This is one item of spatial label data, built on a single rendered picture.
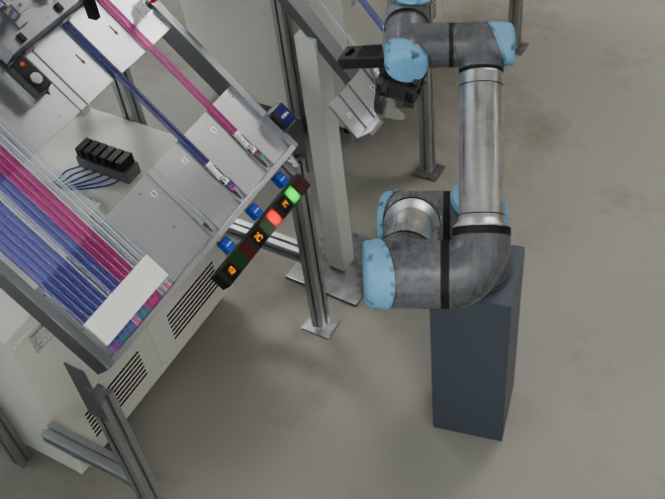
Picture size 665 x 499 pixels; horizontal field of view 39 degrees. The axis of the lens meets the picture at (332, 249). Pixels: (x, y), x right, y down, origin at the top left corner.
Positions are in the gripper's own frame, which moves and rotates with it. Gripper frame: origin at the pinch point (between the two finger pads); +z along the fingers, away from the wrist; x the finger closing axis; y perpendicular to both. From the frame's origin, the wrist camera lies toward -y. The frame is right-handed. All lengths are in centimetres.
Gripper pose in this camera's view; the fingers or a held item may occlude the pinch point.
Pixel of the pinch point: (380, 114)
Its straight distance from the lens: 193.2
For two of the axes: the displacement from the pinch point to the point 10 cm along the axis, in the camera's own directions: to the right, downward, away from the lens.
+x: 3.9, -7.6, 5.2
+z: -0.5, 5.5, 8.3
